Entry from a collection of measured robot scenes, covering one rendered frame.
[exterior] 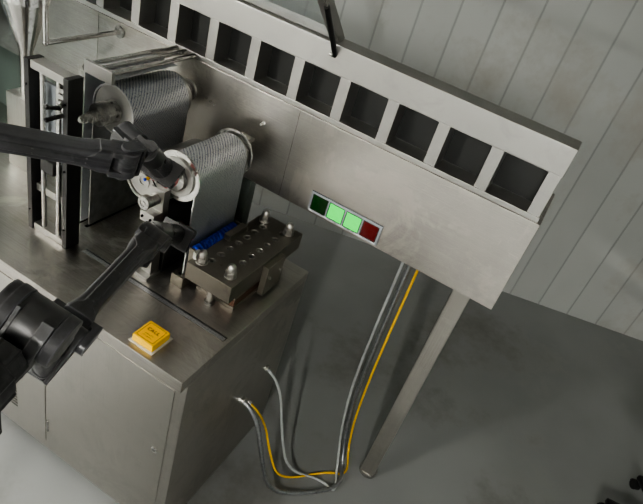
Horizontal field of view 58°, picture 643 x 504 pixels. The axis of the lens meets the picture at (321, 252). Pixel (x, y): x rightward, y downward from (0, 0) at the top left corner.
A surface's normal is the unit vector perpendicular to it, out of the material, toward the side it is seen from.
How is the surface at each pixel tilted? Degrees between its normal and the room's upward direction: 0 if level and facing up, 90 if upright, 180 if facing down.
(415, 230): 90
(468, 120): 90
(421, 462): 0
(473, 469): 0
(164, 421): 90
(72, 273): 0
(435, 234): 90
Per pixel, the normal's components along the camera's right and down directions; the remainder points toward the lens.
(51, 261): 0.26, -0.79
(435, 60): -0.22, 0.52
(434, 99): -0.48, 0.40
